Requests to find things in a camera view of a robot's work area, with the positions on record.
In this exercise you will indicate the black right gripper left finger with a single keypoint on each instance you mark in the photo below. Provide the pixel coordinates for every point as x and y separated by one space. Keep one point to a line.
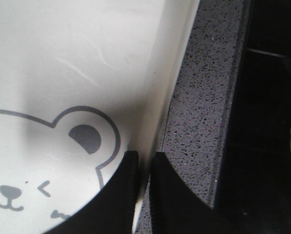
111 211

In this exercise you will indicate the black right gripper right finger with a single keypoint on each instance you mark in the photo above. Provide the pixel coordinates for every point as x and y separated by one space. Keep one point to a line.
175 209

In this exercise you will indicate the black glass gas stove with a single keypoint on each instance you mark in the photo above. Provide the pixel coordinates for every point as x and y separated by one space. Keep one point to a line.
254 188

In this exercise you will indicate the cream bear serving tray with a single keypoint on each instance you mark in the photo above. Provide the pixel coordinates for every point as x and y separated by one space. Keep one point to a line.
81 83

